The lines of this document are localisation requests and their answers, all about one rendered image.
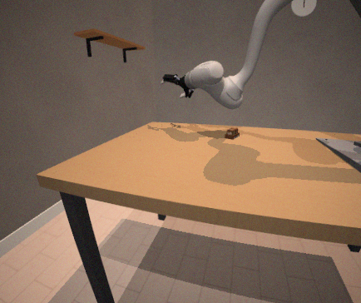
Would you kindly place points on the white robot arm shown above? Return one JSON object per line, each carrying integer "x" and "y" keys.
{"x": 228, "y": 91}

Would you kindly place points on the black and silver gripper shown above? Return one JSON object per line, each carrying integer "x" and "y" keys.
{"x": 180, "y": 82}

